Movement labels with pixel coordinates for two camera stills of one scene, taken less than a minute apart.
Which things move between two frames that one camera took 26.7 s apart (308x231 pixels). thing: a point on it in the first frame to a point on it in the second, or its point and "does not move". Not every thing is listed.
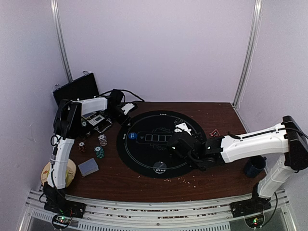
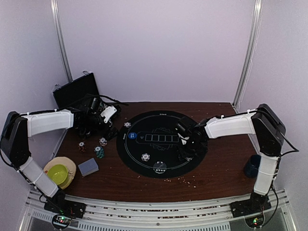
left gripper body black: [114, 113] to [92, 123]
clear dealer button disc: [160, 167] does not move
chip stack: [102, 139] does not move
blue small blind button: [132, 135] does not move
